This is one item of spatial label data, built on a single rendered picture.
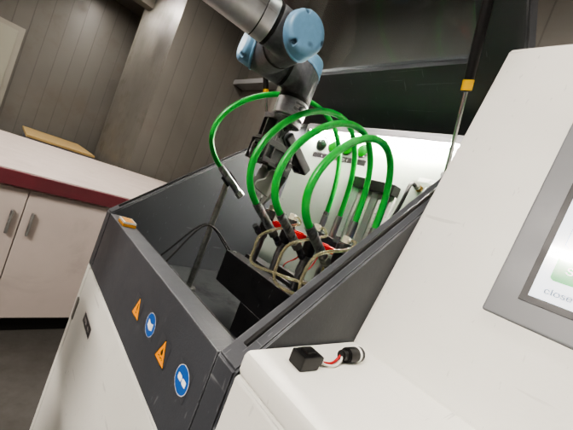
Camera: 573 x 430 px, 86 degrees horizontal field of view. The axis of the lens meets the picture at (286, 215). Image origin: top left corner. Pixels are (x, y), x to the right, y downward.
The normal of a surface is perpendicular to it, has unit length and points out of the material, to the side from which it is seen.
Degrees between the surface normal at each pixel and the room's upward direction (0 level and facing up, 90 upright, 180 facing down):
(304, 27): 90
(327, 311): 90
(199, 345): 90
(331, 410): 0
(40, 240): 90
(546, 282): 76
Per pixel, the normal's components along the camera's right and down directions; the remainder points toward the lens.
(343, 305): 0.62, 0.27
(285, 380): 0.36, -0.93
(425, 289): -0.59, -0.45
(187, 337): -0.70, -0.23
